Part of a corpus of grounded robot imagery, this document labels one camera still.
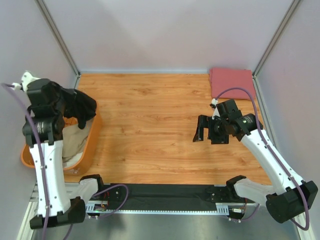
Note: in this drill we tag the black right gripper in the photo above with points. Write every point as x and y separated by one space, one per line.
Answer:
203 121

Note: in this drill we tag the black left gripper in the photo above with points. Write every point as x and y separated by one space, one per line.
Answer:
69 93

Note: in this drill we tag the black t shirt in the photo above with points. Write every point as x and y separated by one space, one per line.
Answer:
74 103

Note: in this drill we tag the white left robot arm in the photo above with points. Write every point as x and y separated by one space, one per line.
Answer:
44 136

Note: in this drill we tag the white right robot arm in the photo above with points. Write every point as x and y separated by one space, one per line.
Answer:
289 195

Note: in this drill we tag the beige t shirt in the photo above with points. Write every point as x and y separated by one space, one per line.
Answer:
74 141

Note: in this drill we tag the folded red t shirt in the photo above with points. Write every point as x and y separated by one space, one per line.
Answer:
221 79

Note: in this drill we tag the orange plastic basket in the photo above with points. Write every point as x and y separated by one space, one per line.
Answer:
80 163

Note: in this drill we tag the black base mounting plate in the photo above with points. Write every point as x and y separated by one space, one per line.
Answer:
165 197

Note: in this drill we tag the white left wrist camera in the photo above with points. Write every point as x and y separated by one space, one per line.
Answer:
26 79

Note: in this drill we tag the left aluminium corner post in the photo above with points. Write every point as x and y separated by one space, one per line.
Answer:
57 35

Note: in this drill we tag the aluminium corner post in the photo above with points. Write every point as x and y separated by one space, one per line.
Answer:
57 35
294 5

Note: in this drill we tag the right aluminium corner post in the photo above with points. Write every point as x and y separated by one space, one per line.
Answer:
294 5

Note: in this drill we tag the aluminium frame rail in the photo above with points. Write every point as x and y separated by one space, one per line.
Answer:
160 205

